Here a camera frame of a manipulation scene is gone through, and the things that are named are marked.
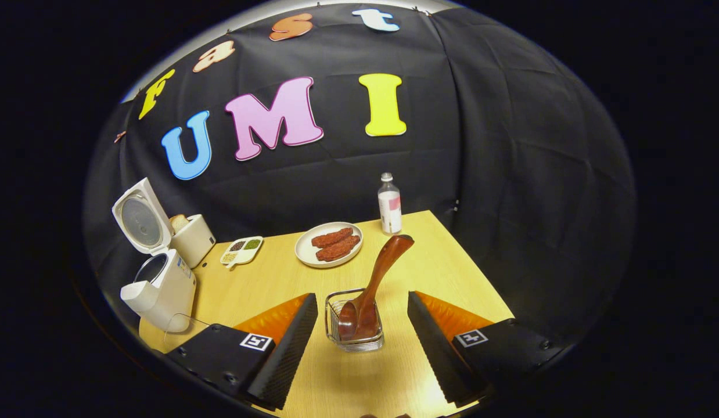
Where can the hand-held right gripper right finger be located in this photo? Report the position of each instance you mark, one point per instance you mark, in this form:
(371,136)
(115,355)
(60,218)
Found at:
(435,348)

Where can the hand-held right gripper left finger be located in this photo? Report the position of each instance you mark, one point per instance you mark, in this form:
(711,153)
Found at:
(287,354)

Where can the brown wooden spoon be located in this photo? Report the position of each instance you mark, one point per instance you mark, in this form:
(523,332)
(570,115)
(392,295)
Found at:
(385,264)

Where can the white rice cooker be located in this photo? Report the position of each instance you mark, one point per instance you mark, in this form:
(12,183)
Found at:
(173,290)

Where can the round white plate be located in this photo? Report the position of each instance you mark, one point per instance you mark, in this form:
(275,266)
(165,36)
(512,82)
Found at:
(304,249)

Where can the white divided dish of grains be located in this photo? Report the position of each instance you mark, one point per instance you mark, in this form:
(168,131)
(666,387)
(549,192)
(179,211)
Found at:
(241,251)

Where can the red meat patty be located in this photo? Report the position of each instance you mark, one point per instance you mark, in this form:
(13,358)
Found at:
(339,248)
(332,237)

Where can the clear bottle with pink label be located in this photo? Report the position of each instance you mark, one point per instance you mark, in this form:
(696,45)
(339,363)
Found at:
(389,212)

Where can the white toaster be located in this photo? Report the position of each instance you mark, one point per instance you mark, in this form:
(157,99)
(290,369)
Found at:
(197,241)

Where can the toasted bread slice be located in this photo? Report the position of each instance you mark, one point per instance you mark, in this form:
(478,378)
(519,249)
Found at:
(178,223)

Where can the pink cloth clip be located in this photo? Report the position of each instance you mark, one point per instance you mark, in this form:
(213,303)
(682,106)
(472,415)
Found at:
(120,136)

